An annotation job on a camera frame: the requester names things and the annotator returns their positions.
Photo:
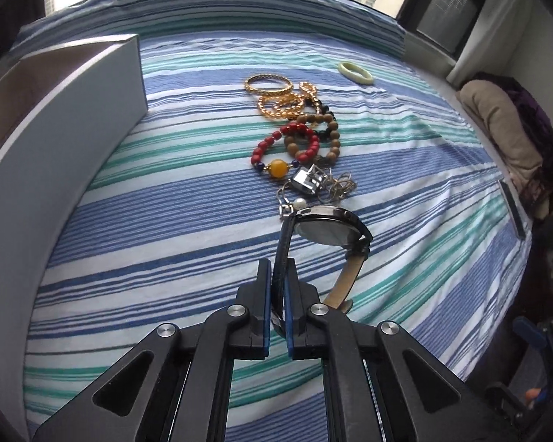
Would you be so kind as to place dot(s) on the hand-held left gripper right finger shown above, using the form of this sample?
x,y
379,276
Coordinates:
x,y
287,313

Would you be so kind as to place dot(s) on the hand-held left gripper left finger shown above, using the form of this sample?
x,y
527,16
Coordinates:
x,y
266,306

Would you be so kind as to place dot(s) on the amber bead strand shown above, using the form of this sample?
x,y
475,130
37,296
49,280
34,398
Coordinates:
x,y
269,113

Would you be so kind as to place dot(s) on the gold bangle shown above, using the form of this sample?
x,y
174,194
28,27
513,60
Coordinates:
x,y
281,90

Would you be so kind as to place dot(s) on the white cardboard box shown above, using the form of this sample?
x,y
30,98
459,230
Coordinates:
x,y
50,147

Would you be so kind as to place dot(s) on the blue striped bed sheet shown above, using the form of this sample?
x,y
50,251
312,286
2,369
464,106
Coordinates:
x,y
166,221

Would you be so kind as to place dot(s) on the dark flat device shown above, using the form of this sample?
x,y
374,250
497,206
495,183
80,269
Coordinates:
x,y
511,207

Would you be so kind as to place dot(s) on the pale green jade bangle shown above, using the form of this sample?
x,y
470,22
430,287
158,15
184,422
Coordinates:
x,y
345,70

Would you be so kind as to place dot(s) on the beige cloth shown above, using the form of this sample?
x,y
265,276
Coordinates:
x,y
497,119

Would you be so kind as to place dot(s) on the purple cloth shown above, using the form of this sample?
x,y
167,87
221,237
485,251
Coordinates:
x,y
534,106

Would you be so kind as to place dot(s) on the window vent grille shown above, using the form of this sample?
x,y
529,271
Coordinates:
x,y
447,4

